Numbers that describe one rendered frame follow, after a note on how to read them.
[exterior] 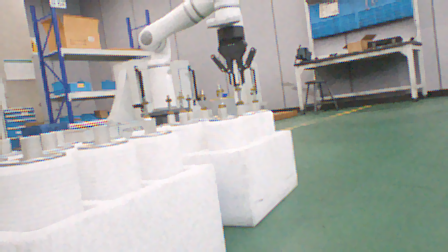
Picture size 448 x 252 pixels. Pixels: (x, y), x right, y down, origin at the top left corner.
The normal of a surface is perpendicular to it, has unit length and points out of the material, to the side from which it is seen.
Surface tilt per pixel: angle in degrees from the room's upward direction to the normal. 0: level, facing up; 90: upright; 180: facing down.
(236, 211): 90
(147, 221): 90
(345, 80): 90
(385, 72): 90
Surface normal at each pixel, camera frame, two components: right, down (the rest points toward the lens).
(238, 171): -0.43, 0.11
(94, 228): 0.88, -0.10
